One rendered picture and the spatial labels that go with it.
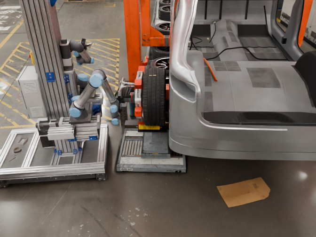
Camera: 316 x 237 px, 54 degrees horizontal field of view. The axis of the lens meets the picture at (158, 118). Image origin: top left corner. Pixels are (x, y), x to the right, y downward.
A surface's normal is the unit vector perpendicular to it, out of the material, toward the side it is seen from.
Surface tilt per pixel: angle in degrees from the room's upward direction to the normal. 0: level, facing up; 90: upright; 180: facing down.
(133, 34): 90
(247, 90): 22
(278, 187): 0
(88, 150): 0
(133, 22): 90
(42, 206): 0
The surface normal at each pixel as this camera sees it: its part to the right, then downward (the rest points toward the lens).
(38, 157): -0.01, -0.83
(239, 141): -0.07, 0.74
